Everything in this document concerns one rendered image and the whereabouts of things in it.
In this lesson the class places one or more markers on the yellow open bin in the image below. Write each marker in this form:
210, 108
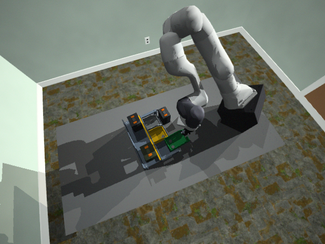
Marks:
156, 134

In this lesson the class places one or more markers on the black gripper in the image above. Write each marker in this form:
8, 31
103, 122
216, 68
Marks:
185, 132

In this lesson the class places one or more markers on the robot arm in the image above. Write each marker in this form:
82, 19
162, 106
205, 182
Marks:
188, 21

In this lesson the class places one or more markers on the green bin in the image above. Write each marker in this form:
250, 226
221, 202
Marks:
177, 140

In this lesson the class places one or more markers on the grey open bin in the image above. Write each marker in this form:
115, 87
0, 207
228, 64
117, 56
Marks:
152, 125

